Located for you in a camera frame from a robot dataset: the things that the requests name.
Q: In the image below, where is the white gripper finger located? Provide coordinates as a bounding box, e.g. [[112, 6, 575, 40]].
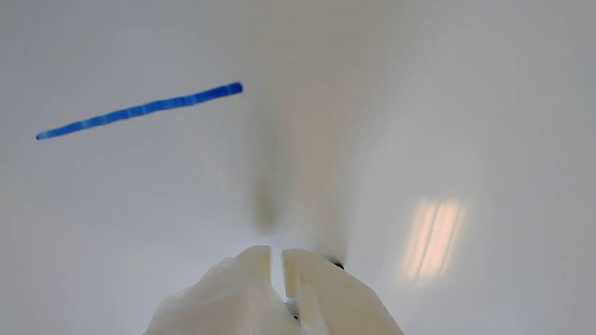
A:
[[144, 245, 303, 335], [281, 248, 404, 335]]

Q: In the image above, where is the large white whiteboard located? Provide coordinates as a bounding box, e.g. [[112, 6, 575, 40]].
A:
[[0, 0, 596, 335]]

